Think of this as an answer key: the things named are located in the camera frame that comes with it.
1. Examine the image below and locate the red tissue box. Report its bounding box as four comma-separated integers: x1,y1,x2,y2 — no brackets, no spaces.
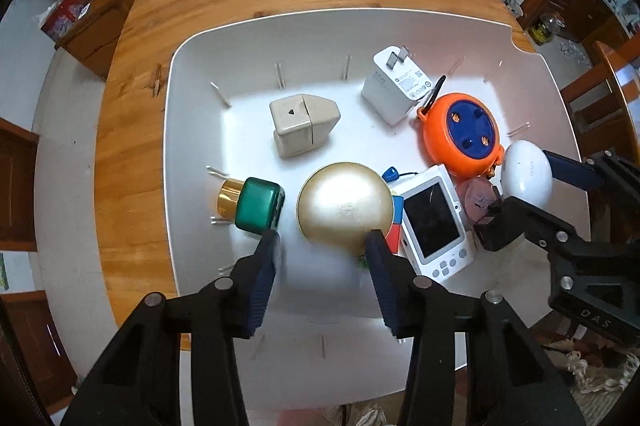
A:
40,0,93,41

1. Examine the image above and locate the colourful puzzle cube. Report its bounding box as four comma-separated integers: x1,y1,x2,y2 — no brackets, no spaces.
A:
360,193,416,267

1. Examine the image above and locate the white handheld screen device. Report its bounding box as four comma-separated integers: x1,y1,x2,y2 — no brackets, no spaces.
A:
401,165,476,283

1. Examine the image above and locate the beige plastic box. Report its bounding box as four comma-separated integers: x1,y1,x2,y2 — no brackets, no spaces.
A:
269,93,342,158

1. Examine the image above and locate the small blue charm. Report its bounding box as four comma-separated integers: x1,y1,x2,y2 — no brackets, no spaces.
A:
383,166,418,183

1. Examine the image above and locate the white plastic tray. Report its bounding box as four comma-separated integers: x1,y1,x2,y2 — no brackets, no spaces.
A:
162,9,591,409

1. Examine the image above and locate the brown wooden door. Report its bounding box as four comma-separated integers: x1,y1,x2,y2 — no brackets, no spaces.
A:
0,116,81,407

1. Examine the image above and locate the gold round compact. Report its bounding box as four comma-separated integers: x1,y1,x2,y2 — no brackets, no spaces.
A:
296,163,394,257

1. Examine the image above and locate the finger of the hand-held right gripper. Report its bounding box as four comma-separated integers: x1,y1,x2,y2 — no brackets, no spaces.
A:
475,197,581,257
544,150,640,237

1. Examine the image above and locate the orange round cable reel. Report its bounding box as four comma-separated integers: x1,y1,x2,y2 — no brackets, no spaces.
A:
416,75,505,179

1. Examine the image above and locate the cooking oil bottle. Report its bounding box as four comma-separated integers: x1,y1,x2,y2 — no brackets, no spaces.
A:
529,14,566,46

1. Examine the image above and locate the white oval case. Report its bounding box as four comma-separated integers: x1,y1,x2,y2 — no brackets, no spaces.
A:
501,140,554,209

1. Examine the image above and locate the white charger block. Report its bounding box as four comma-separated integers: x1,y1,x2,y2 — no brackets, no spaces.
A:
360,45,433,125

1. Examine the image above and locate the wooden side cabinet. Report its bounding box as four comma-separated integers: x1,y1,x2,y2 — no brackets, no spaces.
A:
54,0,147,81

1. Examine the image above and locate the wooden chair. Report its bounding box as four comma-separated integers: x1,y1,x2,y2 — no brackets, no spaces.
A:
560,40,640,157

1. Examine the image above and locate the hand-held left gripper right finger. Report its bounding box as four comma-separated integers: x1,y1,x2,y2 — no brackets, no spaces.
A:
365,230,586,426

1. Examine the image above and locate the green capped gold jar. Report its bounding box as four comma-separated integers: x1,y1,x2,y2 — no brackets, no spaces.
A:
216,177,286,237

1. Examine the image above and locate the pink correction tape dispenser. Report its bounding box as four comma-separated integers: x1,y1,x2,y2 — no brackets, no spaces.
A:
457,176,503,227

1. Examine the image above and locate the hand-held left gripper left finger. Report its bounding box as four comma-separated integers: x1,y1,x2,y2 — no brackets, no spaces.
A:
60,230,281,426

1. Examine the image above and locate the beige fringed rug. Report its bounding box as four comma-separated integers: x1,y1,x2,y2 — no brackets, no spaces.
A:
540,341,640,397

